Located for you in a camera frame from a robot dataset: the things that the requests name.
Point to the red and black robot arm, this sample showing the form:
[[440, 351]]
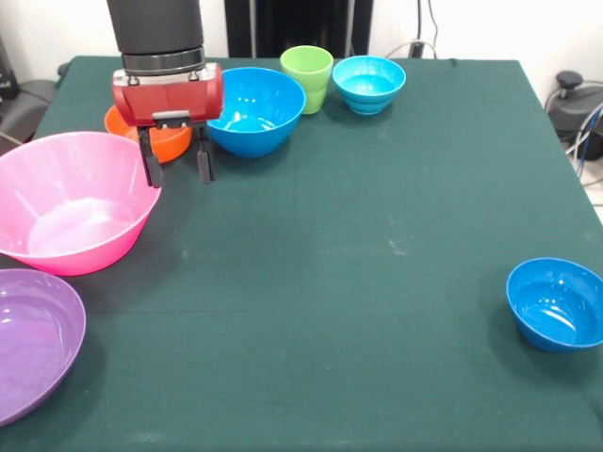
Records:
[[158, 33]]

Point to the large light blue bowl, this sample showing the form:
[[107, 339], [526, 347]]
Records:
[[259, 113]]

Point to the orange plastic bowl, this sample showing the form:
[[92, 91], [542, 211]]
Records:
[[172, 143]]

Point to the large pink plastic bowl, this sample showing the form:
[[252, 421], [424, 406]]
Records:
[[70, 202]]

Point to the large purple plastic bowl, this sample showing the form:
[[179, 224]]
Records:
[[33, 343]]

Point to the small cyan ribbed bowl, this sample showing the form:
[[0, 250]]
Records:
[[367, 87]]

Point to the green plastic cup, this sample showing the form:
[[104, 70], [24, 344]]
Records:
[[306, 75]]

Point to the small dark blue bowl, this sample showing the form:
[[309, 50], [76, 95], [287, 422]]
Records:
[[556, 306]]

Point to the grey office chair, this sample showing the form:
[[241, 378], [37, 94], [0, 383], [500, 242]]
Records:
[[28, 103]]

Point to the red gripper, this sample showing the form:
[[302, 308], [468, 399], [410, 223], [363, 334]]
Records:
[[169, 99]]

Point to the dark green tablecloth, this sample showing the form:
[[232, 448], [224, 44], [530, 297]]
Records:
[[377, 235]]

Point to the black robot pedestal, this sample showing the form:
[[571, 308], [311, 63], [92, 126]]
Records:
[[292, 23]]

